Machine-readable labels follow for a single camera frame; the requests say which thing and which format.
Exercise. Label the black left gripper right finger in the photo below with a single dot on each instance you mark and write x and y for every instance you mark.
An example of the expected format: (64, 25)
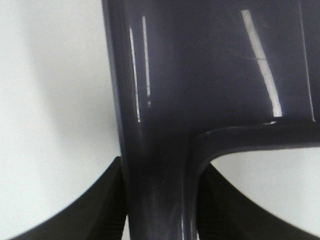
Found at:
(224, 213)

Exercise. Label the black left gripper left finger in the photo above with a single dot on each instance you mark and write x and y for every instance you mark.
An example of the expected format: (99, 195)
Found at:
(98, 214)

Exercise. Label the purple plastic dustpan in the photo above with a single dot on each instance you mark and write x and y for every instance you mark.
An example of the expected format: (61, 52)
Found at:
(194, 80)

